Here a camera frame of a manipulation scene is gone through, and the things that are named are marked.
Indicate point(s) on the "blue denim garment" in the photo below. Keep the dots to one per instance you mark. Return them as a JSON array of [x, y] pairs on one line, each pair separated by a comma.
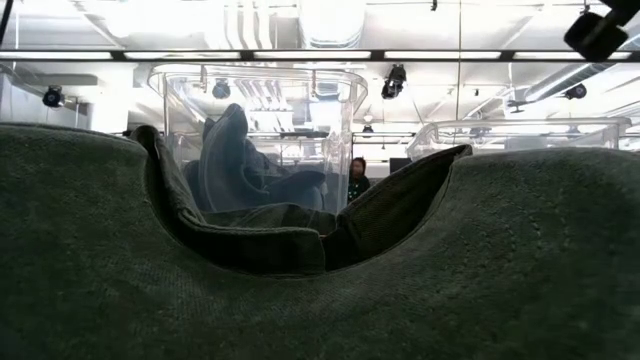
[[225, 160]]

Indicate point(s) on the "dark green cap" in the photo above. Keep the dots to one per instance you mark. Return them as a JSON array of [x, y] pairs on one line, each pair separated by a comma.
[[320, 310]]

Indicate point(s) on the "low clear plastic container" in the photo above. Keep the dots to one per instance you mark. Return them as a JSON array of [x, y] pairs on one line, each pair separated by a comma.
[[500, 135]]

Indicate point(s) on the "tall clear plastic container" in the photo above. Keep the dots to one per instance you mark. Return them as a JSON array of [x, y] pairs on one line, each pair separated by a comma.
[[340, 150]]

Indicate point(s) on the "thin hanging pole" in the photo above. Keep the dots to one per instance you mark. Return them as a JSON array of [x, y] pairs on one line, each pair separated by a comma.
[[459, 30]]

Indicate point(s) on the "black monitor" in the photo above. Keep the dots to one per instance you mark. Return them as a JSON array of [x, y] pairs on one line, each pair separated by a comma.
[[400, 165]]

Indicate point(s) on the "person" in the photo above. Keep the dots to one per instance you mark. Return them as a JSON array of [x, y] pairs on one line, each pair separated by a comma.
[[358, 172]]

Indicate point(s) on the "white ceiling air duct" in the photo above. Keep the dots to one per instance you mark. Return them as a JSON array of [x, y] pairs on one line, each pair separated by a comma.
[[332, 25]]

